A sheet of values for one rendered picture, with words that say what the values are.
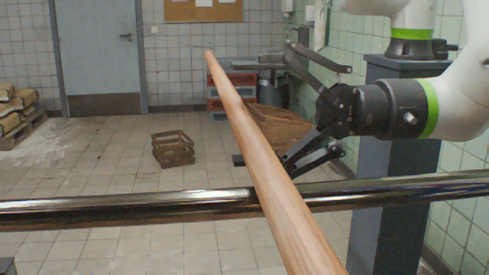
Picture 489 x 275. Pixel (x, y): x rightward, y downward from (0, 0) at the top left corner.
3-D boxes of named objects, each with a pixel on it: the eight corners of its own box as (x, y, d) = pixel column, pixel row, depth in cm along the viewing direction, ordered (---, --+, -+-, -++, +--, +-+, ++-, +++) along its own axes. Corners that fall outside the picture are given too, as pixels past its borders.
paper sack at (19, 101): (24, 111, 424) (21, 97, 418) (-7, 114, 420) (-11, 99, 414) (43, 98, 482) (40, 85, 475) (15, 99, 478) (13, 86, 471)
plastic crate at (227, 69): (258, 72, 460) (258, 59, 455) (208, 74, 452) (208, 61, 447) (253, 68, 498) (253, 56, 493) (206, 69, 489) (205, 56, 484)
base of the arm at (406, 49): (442, 54, 125) (444, 37, 123) (474, 60, 111) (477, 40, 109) (374, 54, 120) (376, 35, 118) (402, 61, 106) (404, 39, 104)
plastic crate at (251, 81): (257, 85, 463) (257, 72, 458) (206, 86, 458) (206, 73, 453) (253, 79, 501) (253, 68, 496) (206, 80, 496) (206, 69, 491)
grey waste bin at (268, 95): (286, 119, 487) (288, 76, 470) (257, 121, 482) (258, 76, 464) (280, 111, 522) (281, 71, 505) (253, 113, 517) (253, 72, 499)
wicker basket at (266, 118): (263, 146, 339) (263, 115, 330) (244, 127, 390) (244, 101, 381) (313, 140, 352) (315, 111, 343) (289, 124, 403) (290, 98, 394)
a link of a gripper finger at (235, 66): (285, 69, 51) (285, 63, 51) (233, 70, 50) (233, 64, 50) (280, 66, 54) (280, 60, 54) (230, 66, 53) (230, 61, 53)
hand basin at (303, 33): (306, 111, 425) (310, 27, 396) (274, 113, 420) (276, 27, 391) (295, 102, 469) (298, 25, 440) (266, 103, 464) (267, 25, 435)
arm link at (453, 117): (479, 152, 61) (456, 98, 67) (531, 111, 50) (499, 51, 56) (405, 157, 59) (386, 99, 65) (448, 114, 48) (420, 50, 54)
